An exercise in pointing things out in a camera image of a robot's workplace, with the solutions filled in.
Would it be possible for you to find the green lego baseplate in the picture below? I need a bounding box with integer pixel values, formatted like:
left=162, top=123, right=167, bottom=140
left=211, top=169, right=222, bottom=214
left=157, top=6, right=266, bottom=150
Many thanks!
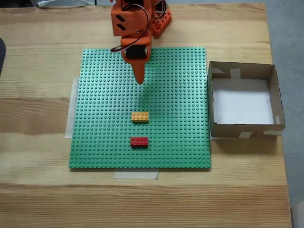
left=68, top=47, right=212, bottom=171

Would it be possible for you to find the open cardboard box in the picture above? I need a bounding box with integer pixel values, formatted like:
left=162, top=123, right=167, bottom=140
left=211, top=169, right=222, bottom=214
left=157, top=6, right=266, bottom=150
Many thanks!
left=207, top=61, right=285, bottom=141

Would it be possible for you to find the yellow lego block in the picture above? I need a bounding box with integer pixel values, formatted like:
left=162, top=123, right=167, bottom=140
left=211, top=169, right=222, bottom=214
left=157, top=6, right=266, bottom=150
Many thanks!
left=131, top=111, right=150, bottom=124

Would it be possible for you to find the long masking tape strip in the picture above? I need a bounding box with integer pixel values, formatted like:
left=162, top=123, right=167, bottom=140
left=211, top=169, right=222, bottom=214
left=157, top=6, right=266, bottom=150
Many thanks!
left=65, top=76, right=80, bottom=139

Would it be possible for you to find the red lego block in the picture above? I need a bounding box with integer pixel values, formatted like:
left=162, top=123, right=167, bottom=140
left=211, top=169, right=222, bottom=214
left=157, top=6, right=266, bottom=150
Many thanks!
left=130, top=136, right=150, bottom=149

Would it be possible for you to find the black rounded object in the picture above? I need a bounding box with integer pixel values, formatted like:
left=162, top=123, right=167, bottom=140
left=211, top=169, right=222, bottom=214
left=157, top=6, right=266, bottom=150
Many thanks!
left=0, top=37, right=7, bottom=78

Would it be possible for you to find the gripper motor cable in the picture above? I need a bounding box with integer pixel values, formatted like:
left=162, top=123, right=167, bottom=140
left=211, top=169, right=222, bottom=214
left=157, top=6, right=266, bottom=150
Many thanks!
left=110, top=0, right=152, bottom=53

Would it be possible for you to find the white paper sheet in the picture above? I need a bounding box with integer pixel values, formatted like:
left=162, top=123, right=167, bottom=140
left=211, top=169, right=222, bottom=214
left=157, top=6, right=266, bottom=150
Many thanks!
left=212, top=79, right=275, bottom=125

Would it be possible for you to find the short masking tape strip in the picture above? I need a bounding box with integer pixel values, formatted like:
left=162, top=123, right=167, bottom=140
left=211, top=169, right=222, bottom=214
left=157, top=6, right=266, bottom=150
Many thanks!
left=113, top=170, right=159, bottom=180

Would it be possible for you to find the white curved object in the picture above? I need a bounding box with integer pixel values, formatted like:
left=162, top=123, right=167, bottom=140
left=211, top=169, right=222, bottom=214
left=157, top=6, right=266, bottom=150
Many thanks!
left=37, top=0, right=90, bottom=8

